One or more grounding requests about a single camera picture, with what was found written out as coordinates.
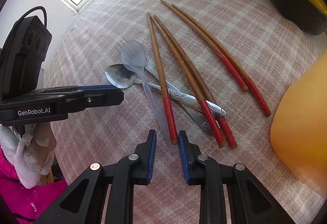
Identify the pink plaid table cloth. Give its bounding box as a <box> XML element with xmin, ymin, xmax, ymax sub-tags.
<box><xmin>45</xmin><ymin>0</ymin><xmax>325</xmax><ymax>223</ymax></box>

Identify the clear plastic spoon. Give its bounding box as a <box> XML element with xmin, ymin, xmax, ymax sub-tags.
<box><xmin>120</xmin><ymin>40</ymin><xmax>171</xmax><ymax>146</ymax></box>

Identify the red-tipped wooden chopstick five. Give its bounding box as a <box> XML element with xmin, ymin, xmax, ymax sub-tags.
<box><xmin>153</xmin><ymin>15</ymin><xmax>237</xmax><ymax>149</ymax></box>

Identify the left hand in white glove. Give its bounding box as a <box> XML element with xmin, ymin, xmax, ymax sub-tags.
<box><xmin>1</xmin><ymin>122</ymin><xmax>57</xmax><ymax>189</ymax></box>

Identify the steel spoon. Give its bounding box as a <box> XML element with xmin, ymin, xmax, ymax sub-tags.
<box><xmin>105</xmin><ymin>63</ymin><xmax>214</xmax><ymax>135</ymax></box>

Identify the red-tipped wooden chopstick one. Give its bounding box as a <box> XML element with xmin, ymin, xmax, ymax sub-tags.
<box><xmin>160</xmin><ymin>0</ymin><xmax>249</xmax><ymax>92</ymax></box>

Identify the red-tipped wooden chopstick four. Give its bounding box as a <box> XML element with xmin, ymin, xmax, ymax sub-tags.
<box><xmin>150</xmin><ymin>15</ymin><xmax>226</xmax><ymax>148</ymax></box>

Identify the red-tipped wooden chopstick three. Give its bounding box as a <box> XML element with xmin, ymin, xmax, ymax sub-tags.
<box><xmin>146</xmin><ymin>12</ymin><xmax>178</xmax><ymax>145</ymax></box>

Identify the steel fork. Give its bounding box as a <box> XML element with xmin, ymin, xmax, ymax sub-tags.
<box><xmin>115</xmin><ymin>39</ymin><xmax>226</xmax><ymax>117</ymax></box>

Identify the yellow plastic utensil container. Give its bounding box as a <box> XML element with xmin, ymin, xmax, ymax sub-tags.
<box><xmin>270</xmin><ymin>53</ymin><xmax>326</xmax><ymax>197</ymax></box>

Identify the pink sleeve forearm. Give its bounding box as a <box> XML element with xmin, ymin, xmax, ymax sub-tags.
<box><xmin>1</xmin><ymin>153</ymin><xmax>68</xmax><ymax>223</ymax></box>

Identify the red-tipped wooden chopstick two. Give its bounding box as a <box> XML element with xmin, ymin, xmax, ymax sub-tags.
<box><xmin>171</xmin><ymin>4</ymin><xmax>271</xmax><ymax>117</ymax></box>

